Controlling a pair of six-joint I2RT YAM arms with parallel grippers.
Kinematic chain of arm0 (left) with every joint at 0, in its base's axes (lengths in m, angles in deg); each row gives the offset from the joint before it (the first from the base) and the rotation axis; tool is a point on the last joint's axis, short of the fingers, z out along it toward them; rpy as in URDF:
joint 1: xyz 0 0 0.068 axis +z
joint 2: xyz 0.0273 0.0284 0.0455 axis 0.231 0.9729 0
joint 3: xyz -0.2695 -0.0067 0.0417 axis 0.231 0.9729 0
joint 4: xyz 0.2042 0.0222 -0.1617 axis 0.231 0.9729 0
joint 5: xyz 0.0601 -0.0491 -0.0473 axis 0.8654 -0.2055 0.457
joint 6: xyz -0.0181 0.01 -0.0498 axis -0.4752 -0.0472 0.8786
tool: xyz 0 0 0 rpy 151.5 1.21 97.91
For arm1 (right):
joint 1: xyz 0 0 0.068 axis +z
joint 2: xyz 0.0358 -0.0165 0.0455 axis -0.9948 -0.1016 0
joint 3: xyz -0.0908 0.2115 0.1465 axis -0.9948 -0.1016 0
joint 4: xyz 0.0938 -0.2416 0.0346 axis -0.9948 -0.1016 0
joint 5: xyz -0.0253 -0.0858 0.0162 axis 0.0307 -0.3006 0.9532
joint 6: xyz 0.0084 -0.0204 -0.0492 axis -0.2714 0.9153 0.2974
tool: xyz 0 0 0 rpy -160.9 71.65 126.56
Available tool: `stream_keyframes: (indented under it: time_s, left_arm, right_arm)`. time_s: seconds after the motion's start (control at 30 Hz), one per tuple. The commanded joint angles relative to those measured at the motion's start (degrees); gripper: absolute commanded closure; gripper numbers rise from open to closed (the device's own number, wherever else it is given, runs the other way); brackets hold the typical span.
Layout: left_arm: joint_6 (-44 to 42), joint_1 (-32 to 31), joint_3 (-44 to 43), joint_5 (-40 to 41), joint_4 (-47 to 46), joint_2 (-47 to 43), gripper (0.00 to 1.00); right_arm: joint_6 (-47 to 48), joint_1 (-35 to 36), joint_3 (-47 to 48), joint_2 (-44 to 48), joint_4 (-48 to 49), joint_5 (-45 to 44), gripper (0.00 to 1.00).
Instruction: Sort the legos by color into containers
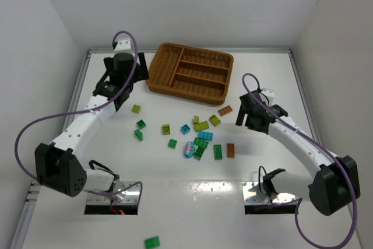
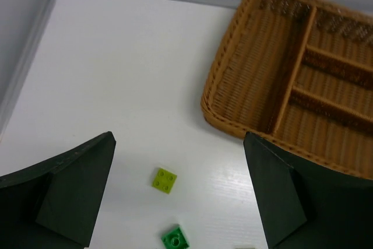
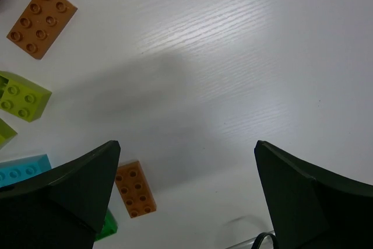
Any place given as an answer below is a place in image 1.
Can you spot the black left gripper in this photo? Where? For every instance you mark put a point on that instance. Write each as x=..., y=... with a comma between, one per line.
x=140, y=66

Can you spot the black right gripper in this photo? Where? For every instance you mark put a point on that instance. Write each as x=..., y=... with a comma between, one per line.
x=245, y=110

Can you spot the brown lego plate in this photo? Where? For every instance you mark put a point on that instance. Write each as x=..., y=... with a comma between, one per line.
x=230, y=150
x=225, y=110

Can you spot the lime angled lego brick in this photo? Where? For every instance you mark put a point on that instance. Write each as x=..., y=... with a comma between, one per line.
x=214, y=120

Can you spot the lime square lego brick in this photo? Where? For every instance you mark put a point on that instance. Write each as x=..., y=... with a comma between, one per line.
x=136, y=108

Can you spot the green tall lego brick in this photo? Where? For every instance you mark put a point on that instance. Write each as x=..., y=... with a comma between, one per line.
x=217, y=151

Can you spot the small lime sloped lego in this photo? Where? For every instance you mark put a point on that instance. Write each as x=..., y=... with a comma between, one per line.
x=196, y=119

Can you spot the green long lego brick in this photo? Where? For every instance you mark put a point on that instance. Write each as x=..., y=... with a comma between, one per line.
x=201, y=143

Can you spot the dark green square lego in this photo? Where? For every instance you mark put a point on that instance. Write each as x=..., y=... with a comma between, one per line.
x=141, y=124

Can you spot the dark green sloped lego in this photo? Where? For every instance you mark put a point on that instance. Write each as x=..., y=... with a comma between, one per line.
x=138, y=134

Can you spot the brown wicker divided basket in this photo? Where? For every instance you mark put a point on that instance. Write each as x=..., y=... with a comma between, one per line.
x=191, y=73

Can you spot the lime hollow square lego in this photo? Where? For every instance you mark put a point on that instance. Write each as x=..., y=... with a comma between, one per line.
x=166, y=129

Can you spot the green small square lego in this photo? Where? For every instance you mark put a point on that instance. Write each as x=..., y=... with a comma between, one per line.
x=172, y=143

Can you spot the lime long lego brick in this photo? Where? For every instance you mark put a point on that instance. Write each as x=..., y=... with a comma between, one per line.
x=201, y=126

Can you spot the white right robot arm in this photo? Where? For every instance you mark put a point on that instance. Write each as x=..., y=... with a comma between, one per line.
x=331, y=182

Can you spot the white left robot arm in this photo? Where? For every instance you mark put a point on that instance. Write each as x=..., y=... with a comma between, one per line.
x=58, y=164

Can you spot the teal long lego brick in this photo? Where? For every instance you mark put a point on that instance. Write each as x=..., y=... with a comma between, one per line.
x=208, y=136

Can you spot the teal square lego brick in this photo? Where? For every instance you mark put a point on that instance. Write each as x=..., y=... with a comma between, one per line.
x=185, y=129

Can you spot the teal rounded printed lego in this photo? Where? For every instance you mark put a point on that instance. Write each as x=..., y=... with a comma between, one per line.
x=189, y=150

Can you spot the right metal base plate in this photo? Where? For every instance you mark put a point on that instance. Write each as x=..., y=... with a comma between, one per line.
x=253, y=197

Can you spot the metal base plate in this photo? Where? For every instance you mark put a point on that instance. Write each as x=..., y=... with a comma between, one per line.
x=253, y=197
x=124, y=193

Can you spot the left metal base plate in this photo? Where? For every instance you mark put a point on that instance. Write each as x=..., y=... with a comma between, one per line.
x=124, y=193

